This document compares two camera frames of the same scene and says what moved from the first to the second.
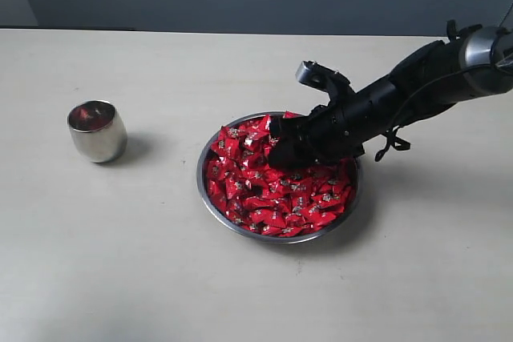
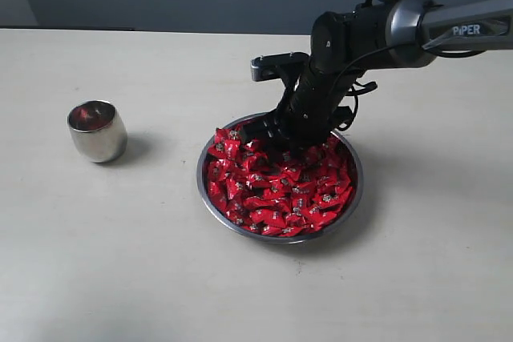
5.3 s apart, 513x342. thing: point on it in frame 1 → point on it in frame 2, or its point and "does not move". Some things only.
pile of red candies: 270,201 does not move
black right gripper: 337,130 → 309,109
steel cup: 98,130 does not move
